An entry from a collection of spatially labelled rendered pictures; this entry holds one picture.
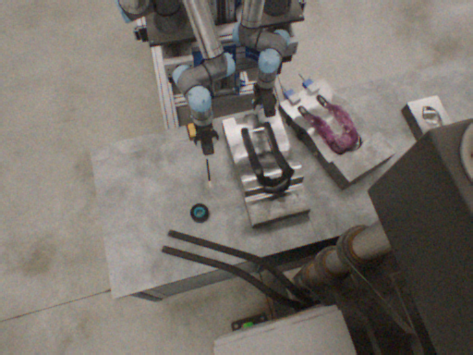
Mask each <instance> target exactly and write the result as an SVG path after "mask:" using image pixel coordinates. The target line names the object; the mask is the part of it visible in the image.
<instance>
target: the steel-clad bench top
mask: <svg viewBox="0 0 473 355"><path fill-rule="evenodd" d="M334 92H335V93H336V94H337V95H338V96H340V97H342V98H344V99H345V100H346V101H348V102H350V103H351V104H352V105H354V106H355V107H356V109H357V110H358V112H359V114H360V115H361V116H362V118H363V120H364V122H365V123H366V124H367V127H368V128H370V130H371V131H372V132H373V133H374V134H376V133H377V132H380V133H381V135H382V136H383V137H384V138H385V139H386V140H387V141H388V142H389V143H390V144H391V146H392V147H393V148H394V149H395V150H396V153H395V154H394V156H393V157H391V158H390V160H389V161H388V162H386V163H385V164H384V165H382V166H380V167H379V168H377V169H376V170H373V171H372V172H371V173H370V174H368V175H366V176H365V177H363V178H362V179H360V180H358V182H356V183H353V184H352V185H351V186H349V187H348V188H346V189H344V190H343V191H342V190H341V189H340V188H339V186H338V185H337V184H336V183H335V181H334V180H333V179H332V178H331V175H329V174H328V172H327V171H326V170H325V168H324V167H323V166H321V163H320V162H319V161H318V160H317V158H316V157H315V156H313V153H312V152H311V150H309V147H308V146H307V145H305V143H304V141H303V140H299V139H298V137H296V135H297V133H296V132H295V130H294V129H292V128H291V125H290V126H289V127H288V125H287V124H286V123H285V122H286V119H285V118H284V117H283V115H282V114H281V113H280V111H279V103H278V104H276V105H275V106H274V107H277V110H278V112H279V116H280V118H281V120H282V123H283V128H284V130H285V133H286V136H287V140H288V142H289V145H290V146H291V150H292V151H293V153H294V154H295V155H296V158H297V159H298V161H299V163H300V165H301V167H302V170H303V172H304V180H303V187H304V191H305V192H306V195H307V197H308V199H309V205H310V207H311V210H310V211H309V213H306V214H302V215H299V216H296V217H290V218H287V219H285V220H282V221H275V222H273V223H270V224H267V225H265V226H256V227H253V228H252V226H251V224H250V221H249V214H248V212H247V209H246V206H245V202H244V199H243V196H242V194H241V191H240V187H239V183H238V181H237V179H233V177H235V176H236V171H235V169H234V167H233V164H232V158H231V155H230V153H229V151H228V148H227V143H226V140H225V137H224V131H223V120H226V119H228V118H232V117H234V118H239V117H242V116H245V115H247V114H250V113H253V110H249V111H247V112H240V113H236V114H233V115H231V116H221V117H218V118H216V119H213V120H212V125H213V128H214V129H215V130H216V131H217V132H218V133H219V141H218V142H216V144H215V146H214V150H215V154H214V155H211V156H207V157H203V154H202V149H199V148H198V147H197V146H196V145H195V144H194V141H189V136H188V132H187V129H186V126H183V127H180V128H176V129H168V130H164V131H160V132H154V133H151V134H148V135H144V136H141V137H135V138H132V139H128V140H124V141H116V142H113V143H109V144H106V145H100V146H97V147H92V148H90V152H91V161H92V166H93V176H94V182H95V187H96V192H97V202H98V206H99V212H100V217H101V222H102V232H103V241H104V246H105V256H106V261H107V266H108V271H109V281H110V286H111V291H112V296H113V299H114V298H117V297H123V296H126V295H128V294H131V293H135V292H141V291H142V290H145V289H149V288H156V287H159V286H162V285H164V284H167V283H170V282H176V281H178V280H181V279H184V278H187V277H193V276H195V275H200V274H203V273H209V272H211V271H214V270H217V269H219V268H214V267H210V266H209V265H206V264H201V263H196V262H193V261H191V260H185V259H183V258H180V257H177V256H172V255H169V254H167V253H164V252H161V251H159V249H160V247H161V246H162V245H164V246H167V247H172V248H175V249H178V250H181V251H188V252H190V253H193V254H196V255H201V256H204V257H206V258H210V259H212V260H217V261H220V262H223V263H230V264H232V265H233V264H237V263H244V262H246V261H247V260H243V259H240V258H237V257H236V256H233V255H227V254H225V253H223V252H220V251H214V250H211V249H208V248H206V247H201V246H198V245H196V244H194V243H191V242H185V241H184V240H181V239H174V238H172V237H168V236H167V235H166V231H167V230H168V229H171V230H175V231H178V232H181V233H183V234H189V235H190V236H194V237H196V238H202V239H206V240H208V241H210V242H216V243H219V244H221V245H224V246H226V247H232V248H234V249H237V250H240V251H246V252H248V253H251V254H253V255H258V256H260V257H263V256H266V255H272V254H275V253H277V252H279V251H287V250H291V249H293V248H296V247H301V246H305V245H307V244H310V243H315V242H318V241H321V240H324V239H331V238H334V237H337V236H340V235H342V234H343V233H344V232H345V231H347V230H348V229H349V228H350V227H351V226H358V225H365V226H371V225H372V224H373V223H376V221H378V220H379V218H378V216H377V214H376V211H375V209H374V207H373V205H372V203H371V199H370V197H369V194H368V193H367V190H368V188H370V187H371V185H372V184H373V183H375V182H376V180H377V179H379V178H380V177H381V175H383V174H384V173H385V171H386V170H388V169H389V168H390V166H392V165H393V164H394V162H396V161H397V160H398V159H399V157H401V156H402V155H403V154H404V153H405V152H406V151H407V150H408V149H409V148H410V147H411V146H412V145H413V144H414V143H415V142H416V140H415V138H414V135H413V133H412V131H411V130H410V128H409V125H408V124H407V122H406V120H405V117H404V115H403V114H402V112H401V110H402V109H403V108H404V107H405V105H406V104H407V103H410V102H414V101H416V100H423V99H426V98H429V97H432V96H435V95H438V99H439V100H440V102H441V104H442V105H443V108H444V110H445V112H446V113H447V115H448V117H449V118H450V120H451V121H452V123H454V122H459V121H462V120H466V119H469V118H471V117H473V56H471V57H469V58H465V59H458V60H455V61H452V62H449V63H445V64H439V65H436V66H433V67H426V68H420V69H417V70H413V71H410V72H407V73H404V74H397V75H393V76H391V77H387V78H384V79H376V80H372V81H368V82H365V83H359V84H355V85H352V86H349V87H345V88H342V89H336V90H334ZM206 159H208V163H209V168H210V175H211V187H210V188H209V180H208V175H207V162H206ZM199 203H201V204H205V205H206V206H207V208H208V210H209V217H208V219H207V221H205V222H203V223H196V222H195V221H193V220H192V218H191V216H190V213H189V212H190V208H192V206H193V205H194V204H199Z"/></svg>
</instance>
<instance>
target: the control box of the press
mask: <svg viewBox="0 0 473 355"><path fill-rule="evenodd" d="M231 325H232V332H224V333H222V334H221V335H220V336H219V337H218V338H217V339H216V340H215V341H214V345H215V346H214V355H357V353H356V351H355V349H354V346H353V341H352V339H351V337H350V335H349V333H348V330H347V326H346V322H345V320H344V317H343V314H342V311H339V310H338V308H337V306H336V305H334V306H324V307H320V308H316V309H311V310H304V311H301V312H297V313H293V314H288V315H286V316H284V317H280V318H275V319H272V320H271V321H268V319H267V314H266V313H259V314H256V315H254V316H250V317H249V318H243V319H240V320H237V321H235V322H233V323H232V324H231Z"/></svg>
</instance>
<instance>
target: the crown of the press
mask: <svg viewBox="0 0 473 355"><path fill-rule="evenodd" d="M367 193H368V194H369V197H370V199H371V203H372V205H373V207H374V209H375V211H376V214H377V216H378V218H379V219H380V222H381V225H382V228H383V230H384V232H385V234H386V237H387V239H388V241H389V243H390V245H391V249H392V250H393V253H394V255H395V258H396V260H397V263H398V264H399V267H400V268H401V272H402V274H403V276H404V278H405V280H406V284H407V285H408V288H409V290H410V291H411V295H412V298H413V300H414V301H415V303H416V305H417V309H418V311H419V314H420V315H421V319H422V321H423V323H424V324H425V326H426V328H427V332H428V334H429V336H430V338H431V342H432V345H433V346H434V347H435V350H436V353H437V355H473V117H471V118H469V119H466V120H462V121H459V122H454V123H451V124H447V125H444V126H441V127H435V128H432V129H429V130H428V131H426V132H425V133H424V134H423V135H422V136H421V137H420V138H419V139H418V140H417V141H416V142H415V143H414V144H413V145H412V146H411V147H410V148H409V149H408V150H407V151H406V152H405V153H404V154H403V155H402V156H401V157H399V159H398V160H397V161H396V162H394V164H393V165H392V166H390V168H389V169H388V170H386V171H385V173H384V174H383V175H381V177H380V178H379V179H377V180H376V182H375V183H373V184H372V185H371V187H370V188H368V190H367Z"/></svg>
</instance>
